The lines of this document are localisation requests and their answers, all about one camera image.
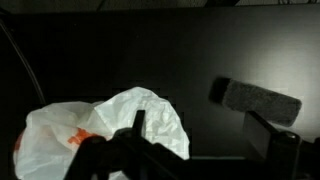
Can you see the dark grey eraser block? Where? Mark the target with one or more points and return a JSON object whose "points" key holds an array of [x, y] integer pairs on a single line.
{"points": [[242, 97]]}

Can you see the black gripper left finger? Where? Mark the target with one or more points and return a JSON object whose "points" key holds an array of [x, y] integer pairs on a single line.
{"points": [[127, 152]]}

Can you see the white plastic bag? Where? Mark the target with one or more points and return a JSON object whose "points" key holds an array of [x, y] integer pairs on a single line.
{"points": [[53, 134]]}

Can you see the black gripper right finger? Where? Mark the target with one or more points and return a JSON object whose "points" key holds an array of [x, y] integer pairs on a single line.
{"points": [[286, 156]]}

